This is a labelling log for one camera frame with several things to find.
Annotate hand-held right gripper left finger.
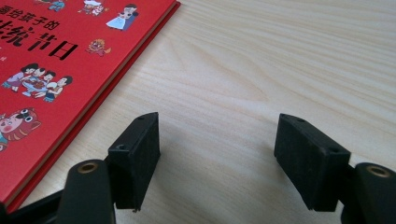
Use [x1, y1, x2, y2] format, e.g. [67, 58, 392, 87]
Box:
[106, 111, 162, 214]

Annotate red picture book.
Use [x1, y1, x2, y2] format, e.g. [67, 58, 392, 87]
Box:
[0, 0, 182, 214]

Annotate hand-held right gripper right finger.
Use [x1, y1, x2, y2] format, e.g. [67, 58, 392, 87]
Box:
[273, 112, 352, 214]

